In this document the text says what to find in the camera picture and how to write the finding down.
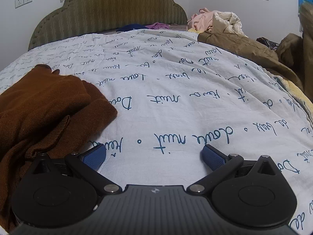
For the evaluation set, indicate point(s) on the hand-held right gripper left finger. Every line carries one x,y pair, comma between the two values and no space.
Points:
94,158

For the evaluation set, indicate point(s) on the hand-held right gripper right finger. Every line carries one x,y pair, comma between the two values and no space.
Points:
212,157

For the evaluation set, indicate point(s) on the brown knit sweater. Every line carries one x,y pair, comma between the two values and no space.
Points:
49,102

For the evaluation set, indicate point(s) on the white script-printed quilt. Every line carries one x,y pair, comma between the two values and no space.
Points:
171,90

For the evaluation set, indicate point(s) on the yellow blanket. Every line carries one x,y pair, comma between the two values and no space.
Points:
297,93

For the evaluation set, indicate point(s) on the olive brown jacket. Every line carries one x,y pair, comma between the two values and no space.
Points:
244,51

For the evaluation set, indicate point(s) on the black bag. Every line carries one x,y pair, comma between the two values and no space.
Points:
267,43

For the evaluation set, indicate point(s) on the cream quilted jacket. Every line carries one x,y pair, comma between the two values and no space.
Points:
227,23

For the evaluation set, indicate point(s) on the dark blue cloth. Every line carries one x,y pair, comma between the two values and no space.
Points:
130,27

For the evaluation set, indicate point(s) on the pink clothing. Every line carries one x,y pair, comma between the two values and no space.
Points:
200,20

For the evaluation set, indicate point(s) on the brown cloth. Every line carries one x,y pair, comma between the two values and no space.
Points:
307,53

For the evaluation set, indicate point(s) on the purple cloth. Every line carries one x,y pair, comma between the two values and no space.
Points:
157,25

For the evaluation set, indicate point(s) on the olive padded headboard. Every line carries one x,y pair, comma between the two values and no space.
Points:
110,7

